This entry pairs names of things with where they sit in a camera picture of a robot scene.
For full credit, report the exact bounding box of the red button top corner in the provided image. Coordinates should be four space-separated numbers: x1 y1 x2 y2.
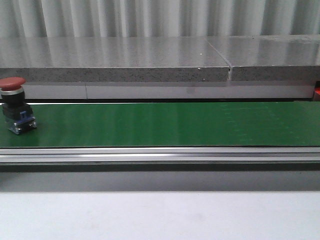
0 76 37 135

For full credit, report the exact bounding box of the grey stone slab right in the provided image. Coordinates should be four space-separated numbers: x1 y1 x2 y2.
206 35 320 85

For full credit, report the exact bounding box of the grey stone slab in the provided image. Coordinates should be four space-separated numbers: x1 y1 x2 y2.
206 35 320 85
0 37 229 83

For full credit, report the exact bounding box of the grey stone slab left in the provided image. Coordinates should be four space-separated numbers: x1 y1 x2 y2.
0 37 229 83

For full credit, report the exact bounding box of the green conveyor belt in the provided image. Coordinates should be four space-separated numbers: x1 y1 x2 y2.
0 101 320 148

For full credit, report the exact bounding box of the red plastic tray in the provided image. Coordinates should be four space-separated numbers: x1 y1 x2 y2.
312 81 320 102

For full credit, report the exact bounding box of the white corrugated curtain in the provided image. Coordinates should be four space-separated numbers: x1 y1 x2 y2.
0 0 320 37

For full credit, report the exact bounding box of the silver conveyor frame rail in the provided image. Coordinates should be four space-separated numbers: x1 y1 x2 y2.
0 146 320 165

